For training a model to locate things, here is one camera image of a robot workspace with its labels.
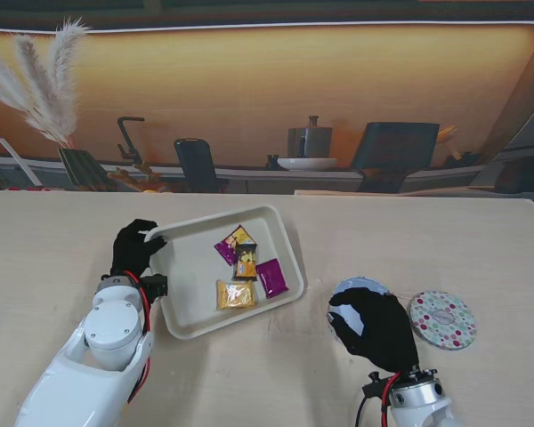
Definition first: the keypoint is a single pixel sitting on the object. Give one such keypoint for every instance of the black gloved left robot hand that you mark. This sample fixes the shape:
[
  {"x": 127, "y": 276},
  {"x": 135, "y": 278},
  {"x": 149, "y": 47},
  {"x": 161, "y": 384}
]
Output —
[{"x": 131, "y": 251}]

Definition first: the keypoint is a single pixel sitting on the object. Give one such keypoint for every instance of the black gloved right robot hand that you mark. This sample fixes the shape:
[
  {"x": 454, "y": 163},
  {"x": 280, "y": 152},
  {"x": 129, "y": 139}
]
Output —
[{"x": 385, "y": 329}]

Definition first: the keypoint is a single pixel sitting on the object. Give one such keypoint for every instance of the round polka dot cookie box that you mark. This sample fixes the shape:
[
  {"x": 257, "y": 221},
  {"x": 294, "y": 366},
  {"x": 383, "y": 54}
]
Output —
[{"x": 352, "y": 316}]

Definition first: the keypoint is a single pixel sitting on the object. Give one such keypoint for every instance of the round polka dot box lid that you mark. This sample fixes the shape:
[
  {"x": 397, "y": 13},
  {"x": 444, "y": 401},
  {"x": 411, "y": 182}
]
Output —
[{"x": 442, "y": 318}]

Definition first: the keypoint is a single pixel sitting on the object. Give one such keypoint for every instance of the cream plastic tray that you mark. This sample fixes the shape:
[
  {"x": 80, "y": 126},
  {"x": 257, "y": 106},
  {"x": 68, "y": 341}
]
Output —
[{"x": 191, "y": 284}]

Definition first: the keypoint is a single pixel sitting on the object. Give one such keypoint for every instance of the purple gold cookie packet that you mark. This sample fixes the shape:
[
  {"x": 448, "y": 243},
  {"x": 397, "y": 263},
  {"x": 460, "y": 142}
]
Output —
[{"x": 226, "y": 250}]

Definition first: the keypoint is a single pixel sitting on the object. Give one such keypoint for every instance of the yellow cookie packet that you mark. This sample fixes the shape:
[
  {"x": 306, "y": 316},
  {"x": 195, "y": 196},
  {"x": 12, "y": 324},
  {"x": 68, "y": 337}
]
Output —
[{"x": 237, "y": 294}]

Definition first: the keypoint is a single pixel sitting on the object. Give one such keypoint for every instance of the plain purple cookie packet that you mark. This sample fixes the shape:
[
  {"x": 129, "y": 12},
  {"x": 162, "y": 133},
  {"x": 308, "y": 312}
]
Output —
[{"x": 272, "y": 278}]

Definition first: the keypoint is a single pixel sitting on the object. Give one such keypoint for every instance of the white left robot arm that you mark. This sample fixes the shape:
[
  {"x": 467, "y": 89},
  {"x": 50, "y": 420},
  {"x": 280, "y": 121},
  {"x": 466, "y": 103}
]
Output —
[{"x": 107, "y": 331}]

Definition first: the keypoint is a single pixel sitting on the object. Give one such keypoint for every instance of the dark ribbed vase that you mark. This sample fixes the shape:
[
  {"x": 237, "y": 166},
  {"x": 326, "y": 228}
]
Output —
[{"x": 82, "y": 171}]

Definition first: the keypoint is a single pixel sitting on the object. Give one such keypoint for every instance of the black countertop appliance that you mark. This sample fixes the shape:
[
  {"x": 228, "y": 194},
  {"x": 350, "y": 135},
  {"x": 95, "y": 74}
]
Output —
[{"x": 198, "y": 164}]

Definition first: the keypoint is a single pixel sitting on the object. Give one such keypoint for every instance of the black kitchen faucet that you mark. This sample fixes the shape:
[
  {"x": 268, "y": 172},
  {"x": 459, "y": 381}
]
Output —
[{"x": 123, "y": 133}]

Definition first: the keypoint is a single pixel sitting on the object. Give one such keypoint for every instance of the white shallow bowl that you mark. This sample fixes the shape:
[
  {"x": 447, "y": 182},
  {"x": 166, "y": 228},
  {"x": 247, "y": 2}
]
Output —
[{"x": 307, "y": 164}]

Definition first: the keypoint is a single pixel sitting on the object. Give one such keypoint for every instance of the large black block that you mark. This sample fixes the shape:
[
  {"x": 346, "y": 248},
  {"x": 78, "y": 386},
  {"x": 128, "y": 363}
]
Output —
[{"x": 396, "y": 147}]

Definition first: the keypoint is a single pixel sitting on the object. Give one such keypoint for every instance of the white pampas grass plumes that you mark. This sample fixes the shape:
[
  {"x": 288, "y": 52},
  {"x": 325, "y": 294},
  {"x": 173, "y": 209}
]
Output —
[{"x": 62, "y": 66}]

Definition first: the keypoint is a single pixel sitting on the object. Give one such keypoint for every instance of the grey lidded pot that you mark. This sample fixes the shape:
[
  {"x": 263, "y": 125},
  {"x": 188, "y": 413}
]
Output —
[{"x": 313, "y": 140}]

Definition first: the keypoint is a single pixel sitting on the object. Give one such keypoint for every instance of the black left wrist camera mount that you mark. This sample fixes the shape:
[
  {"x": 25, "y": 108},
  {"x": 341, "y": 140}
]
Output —
[{"x": 155, "y": 285}]

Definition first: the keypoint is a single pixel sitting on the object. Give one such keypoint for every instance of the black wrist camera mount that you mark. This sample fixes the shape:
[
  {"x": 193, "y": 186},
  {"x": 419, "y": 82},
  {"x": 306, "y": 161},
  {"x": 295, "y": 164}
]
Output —
[
  {"x": 374, "y": 386},
  {"x": 155, "y": 285}
]

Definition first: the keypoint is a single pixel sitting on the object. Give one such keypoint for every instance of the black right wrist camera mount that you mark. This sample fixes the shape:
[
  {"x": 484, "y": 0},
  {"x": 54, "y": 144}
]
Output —
[{"x": 374, "y": 386}]

